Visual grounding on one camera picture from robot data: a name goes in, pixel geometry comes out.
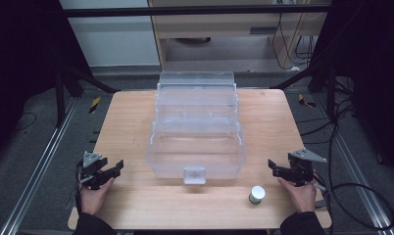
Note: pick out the person's left hand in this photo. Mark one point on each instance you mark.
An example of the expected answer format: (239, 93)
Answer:
(93, 197)

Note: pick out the black horizontal bar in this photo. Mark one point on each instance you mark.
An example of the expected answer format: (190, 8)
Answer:
(185, 10)

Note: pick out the aluminium floor rail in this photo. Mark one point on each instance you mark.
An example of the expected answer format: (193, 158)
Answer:
(361, 176)
(38, 166)

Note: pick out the white cabinet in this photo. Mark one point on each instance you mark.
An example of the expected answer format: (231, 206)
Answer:
(113, 42)

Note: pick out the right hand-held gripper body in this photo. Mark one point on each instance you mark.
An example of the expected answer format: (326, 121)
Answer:
(302, 168)

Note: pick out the yellow black striped tape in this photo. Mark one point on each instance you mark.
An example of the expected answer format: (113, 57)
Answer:
(94, 105)
(305, 102)

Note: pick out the black curtain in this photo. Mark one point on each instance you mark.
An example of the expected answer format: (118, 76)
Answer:
(374, 65)
(18, 65)

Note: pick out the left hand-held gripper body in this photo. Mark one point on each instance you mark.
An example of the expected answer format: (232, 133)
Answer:
(91, 169)

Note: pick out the person's right hand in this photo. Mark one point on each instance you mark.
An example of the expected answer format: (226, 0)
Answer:
(299, 196)

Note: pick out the small silver round can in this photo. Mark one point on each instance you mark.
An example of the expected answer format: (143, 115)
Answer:
(257, 195)

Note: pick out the black metal stand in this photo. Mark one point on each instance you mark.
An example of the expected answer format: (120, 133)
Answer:
(59, 98)
(330, 94)

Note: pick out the light wooden desk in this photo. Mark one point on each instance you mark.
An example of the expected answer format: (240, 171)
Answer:
(218, 27)

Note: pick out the clear plastic storage box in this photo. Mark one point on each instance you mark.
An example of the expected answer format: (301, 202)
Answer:
(195, 143)

